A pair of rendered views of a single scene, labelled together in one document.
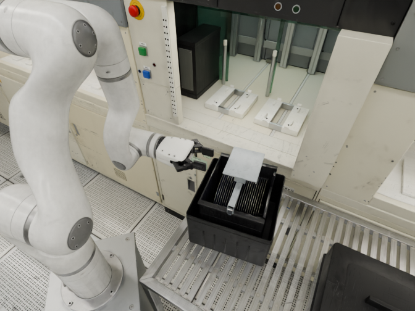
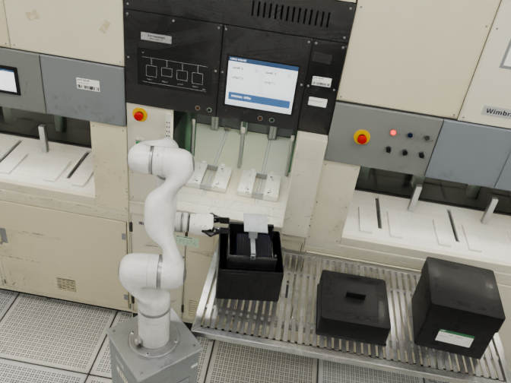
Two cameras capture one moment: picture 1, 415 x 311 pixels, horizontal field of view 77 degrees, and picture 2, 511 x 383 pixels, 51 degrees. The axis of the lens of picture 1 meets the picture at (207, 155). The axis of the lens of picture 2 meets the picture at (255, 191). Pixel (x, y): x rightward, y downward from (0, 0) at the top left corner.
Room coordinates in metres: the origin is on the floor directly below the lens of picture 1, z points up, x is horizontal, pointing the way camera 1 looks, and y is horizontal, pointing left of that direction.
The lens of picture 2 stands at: (-1.02, 0.69, 2.46)
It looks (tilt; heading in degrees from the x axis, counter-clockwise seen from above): 35 degrees down; 333
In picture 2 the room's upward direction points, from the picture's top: 8 degrees clockwise
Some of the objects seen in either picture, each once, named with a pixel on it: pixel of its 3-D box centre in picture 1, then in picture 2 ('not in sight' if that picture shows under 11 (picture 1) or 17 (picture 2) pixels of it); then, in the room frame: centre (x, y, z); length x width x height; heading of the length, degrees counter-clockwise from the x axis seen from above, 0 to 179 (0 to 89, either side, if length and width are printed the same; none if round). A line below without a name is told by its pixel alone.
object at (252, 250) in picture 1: (236, 208); (248, 264); (0.53, -0.11, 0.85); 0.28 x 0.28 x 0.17; 70
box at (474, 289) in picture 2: not in sight; (454, 307); (0.02, -0.83, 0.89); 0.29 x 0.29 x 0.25; 57
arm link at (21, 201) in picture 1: (44, 227); (145, 282); (0.33, 0.40, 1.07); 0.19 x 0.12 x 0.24; 69
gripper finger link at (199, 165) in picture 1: (194, 167); (220, 232); (0.54, 0.04, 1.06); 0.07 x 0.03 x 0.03; 70
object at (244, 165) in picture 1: (238, 194); (250, 250); (0.53, -0.10, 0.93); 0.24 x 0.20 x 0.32; 160
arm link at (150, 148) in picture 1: (157, 145); (185, 222); (0.64, 0.17, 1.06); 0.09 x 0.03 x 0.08; 160
